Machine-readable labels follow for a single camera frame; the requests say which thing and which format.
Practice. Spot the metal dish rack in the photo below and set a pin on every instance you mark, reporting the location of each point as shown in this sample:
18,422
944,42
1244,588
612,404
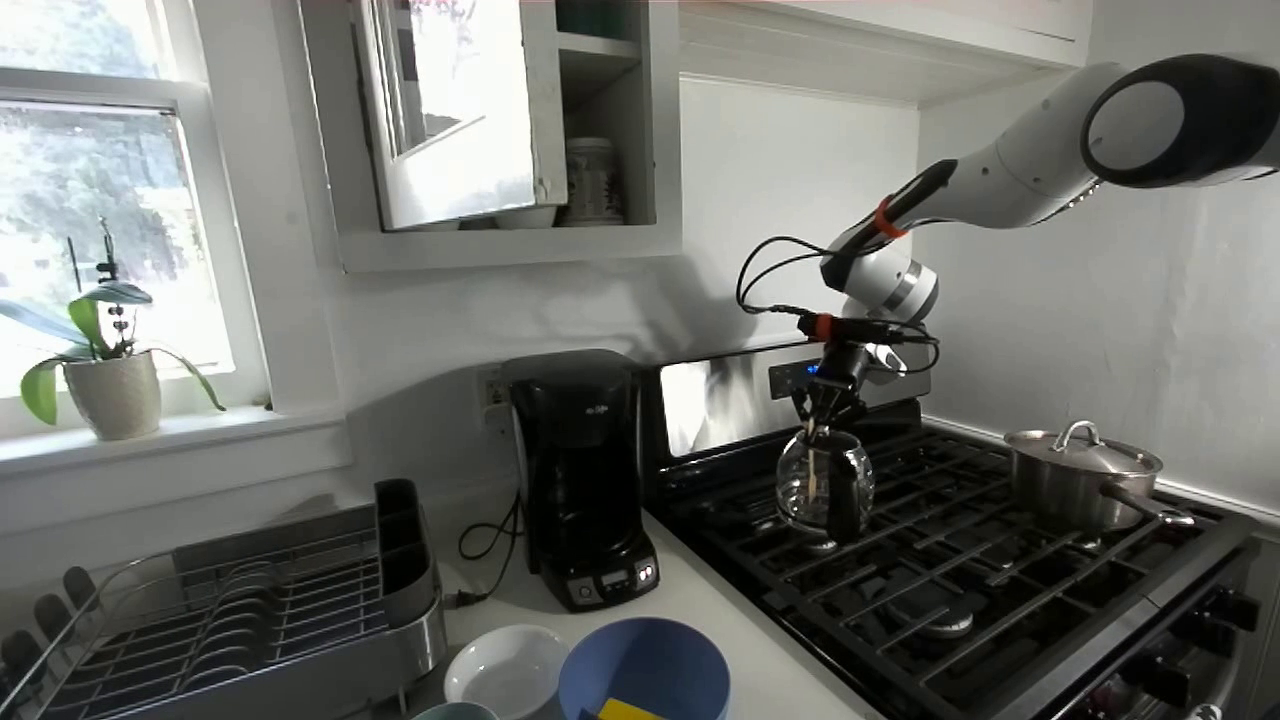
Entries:
226,613

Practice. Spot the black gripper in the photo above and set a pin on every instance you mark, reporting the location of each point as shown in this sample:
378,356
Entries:
843,365

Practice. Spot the stainless steel pan lid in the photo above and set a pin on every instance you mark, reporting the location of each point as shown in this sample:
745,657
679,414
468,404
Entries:
1080,453

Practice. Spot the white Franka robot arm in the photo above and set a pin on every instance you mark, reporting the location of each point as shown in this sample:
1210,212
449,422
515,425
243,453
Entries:
1054,160

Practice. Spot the yellow sponge block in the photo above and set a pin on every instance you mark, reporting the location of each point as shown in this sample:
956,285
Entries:
624,711

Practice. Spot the stainless steel saucepan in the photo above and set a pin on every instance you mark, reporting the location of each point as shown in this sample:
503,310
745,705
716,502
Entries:
1066,496

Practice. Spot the white overhead cabinet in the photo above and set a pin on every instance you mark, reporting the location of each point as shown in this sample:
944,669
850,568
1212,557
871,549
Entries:
866,34

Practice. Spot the window with white frame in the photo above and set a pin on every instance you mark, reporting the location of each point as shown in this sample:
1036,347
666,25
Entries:
95,186

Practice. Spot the black coffee maker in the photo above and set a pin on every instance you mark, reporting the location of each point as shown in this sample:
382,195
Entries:
586,482

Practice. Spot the stainless steel gas stove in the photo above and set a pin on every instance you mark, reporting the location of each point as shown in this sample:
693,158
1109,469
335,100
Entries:
932,560

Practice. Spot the white wall cabinet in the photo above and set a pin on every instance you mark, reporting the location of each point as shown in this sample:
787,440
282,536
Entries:
612,245

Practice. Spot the white bowl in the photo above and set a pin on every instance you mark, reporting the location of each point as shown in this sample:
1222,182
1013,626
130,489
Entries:
505,669

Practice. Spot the blue bowl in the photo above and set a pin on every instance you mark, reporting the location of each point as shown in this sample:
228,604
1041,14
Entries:
642,665

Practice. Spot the potted orchid plant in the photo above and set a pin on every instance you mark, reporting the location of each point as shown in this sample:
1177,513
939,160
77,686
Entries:
113,395

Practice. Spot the black utensil holder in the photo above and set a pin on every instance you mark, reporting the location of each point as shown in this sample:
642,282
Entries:
402,540

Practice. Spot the white cabinet door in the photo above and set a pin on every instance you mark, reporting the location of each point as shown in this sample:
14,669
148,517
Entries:
467,132

